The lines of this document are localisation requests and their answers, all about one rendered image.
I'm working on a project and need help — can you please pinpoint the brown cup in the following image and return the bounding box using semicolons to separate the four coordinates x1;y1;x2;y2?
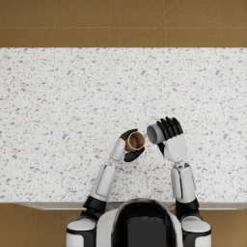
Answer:
124;130;147;152

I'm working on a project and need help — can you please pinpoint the grey cup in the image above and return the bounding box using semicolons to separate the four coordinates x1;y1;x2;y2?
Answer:
146;123;167;145

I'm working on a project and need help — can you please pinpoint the dark round robot body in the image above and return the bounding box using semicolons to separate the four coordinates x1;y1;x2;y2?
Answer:
96;198;184;247

